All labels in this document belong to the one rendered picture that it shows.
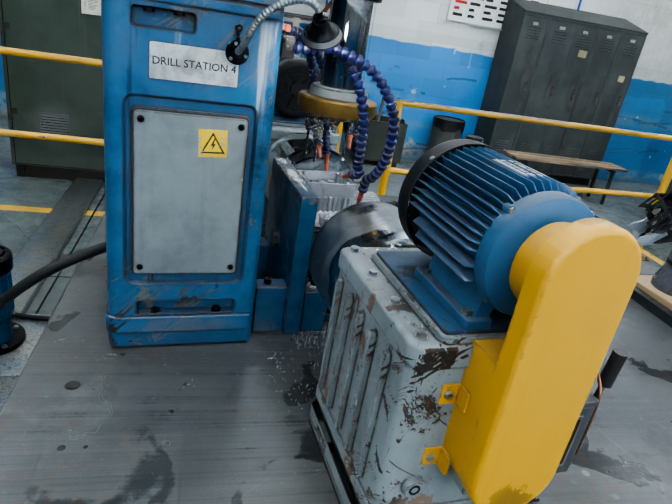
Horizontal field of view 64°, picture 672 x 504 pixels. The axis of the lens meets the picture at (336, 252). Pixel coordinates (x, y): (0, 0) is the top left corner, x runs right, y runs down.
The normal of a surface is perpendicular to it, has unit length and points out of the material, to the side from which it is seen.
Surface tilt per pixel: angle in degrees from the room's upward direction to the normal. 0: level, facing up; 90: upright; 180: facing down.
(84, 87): 90
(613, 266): 90
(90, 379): 0
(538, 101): 90
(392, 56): 90
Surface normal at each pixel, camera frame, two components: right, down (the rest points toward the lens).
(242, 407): 0.15, -0.91
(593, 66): 0.20, 0.42
